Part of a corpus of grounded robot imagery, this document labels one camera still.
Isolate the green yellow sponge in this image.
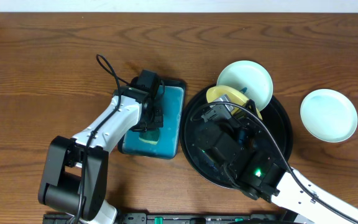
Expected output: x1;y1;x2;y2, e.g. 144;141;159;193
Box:
139;129;160;145

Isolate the yellow plate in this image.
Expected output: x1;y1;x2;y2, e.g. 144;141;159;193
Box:
206;85;249;106

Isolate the light blue plate bottom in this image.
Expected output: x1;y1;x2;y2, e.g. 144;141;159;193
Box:
300;89;358;143

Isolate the light blue plate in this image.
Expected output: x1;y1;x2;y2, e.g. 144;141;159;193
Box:
300;89;358;143
217;60;273;111

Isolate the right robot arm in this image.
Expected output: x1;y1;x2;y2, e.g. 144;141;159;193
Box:
195;103;358;223

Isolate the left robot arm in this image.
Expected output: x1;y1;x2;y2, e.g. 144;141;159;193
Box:
38;86;162;223

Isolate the round black tray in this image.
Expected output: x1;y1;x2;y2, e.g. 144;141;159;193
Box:
180;85;293;189

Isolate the rectangular tray with blue water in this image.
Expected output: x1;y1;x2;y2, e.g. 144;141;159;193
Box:
117;80;186;159

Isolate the light blue plate top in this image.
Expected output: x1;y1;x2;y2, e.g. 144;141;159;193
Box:
217;60;273;111

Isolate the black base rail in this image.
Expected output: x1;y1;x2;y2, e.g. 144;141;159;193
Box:
42;212;291;224

